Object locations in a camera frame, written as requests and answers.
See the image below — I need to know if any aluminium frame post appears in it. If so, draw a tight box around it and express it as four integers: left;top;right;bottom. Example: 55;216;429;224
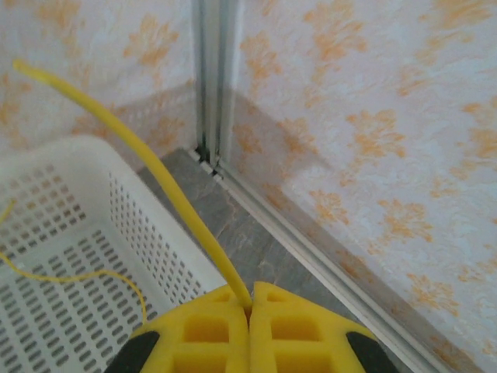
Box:
193;0;238;174

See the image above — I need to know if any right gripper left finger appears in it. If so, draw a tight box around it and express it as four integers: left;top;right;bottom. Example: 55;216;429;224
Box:
110;284;250;373

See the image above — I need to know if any aluminium table side rail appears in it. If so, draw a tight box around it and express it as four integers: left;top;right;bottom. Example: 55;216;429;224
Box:
188;147;478;373

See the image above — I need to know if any yellow cable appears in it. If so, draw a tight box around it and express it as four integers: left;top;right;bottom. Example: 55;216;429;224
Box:
0;250;149;324
0;198;17;225
12;58;252;310

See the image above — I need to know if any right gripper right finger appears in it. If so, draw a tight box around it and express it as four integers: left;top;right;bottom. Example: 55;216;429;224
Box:
249;281;394;373

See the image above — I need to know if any white plastic basket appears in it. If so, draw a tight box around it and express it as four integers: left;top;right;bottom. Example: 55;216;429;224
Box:
0;134;234;373

